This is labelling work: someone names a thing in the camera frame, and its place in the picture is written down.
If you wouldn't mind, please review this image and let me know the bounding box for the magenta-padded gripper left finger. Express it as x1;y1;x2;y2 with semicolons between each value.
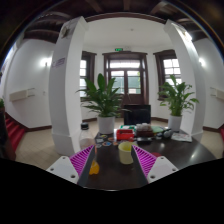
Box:
45;144;98;188

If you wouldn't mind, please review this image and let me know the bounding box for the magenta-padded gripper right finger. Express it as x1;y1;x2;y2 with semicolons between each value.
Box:
130;144;180;186

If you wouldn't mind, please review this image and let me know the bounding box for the orange drink plastic bottle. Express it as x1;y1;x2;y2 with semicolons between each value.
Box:
78;122;101;176

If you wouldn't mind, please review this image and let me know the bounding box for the grey foam microphone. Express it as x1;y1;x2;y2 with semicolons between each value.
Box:
162;128;174;139

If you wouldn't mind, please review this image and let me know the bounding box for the white printed leaflet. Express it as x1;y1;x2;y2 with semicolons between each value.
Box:
171;132;194;143

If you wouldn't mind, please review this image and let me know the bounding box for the green pouch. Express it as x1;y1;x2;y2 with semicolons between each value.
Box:
151;125;165;134

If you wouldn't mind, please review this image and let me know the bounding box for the pale yellow plastic cup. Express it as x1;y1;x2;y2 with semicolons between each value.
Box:
117;141;135;165

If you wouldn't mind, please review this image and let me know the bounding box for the dark box of white packets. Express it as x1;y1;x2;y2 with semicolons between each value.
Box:
135;122;155;137

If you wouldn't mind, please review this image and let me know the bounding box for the red plastic box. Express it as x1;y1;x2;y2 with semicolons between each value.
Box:
115;128;135;141

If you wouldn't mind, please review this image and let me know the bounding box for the green flat box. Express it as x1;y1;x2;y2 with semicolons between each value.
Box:
119;124;138;131

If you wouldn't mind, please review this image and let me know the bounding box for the red carpeted staircase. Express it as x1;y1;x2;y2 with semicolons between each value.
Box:
218;124;224;141
4;113;27;152

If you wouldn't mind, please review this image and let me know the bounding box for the green potted plant white pot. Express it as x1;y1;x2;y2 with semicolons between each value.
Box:
157;74;200;133
76;73;131;135

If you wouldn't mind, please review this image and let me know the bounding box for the dark wooden double door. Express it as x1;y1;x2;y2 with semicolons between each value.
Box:
102;51;150;106

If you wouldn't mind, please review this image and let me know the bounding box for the dark framed window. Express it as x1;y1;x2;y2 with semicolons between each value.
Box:
79;50;98;101
153;49;183;101

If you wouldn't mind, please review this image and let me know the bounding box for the white purple printed sign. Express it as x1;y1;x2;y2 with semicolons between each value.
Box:
51;57;67;69

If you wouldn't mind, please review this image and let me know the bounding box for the white wall unit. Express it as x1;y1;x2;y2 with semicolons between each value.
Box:
209;87;224;101
9;87;36;103

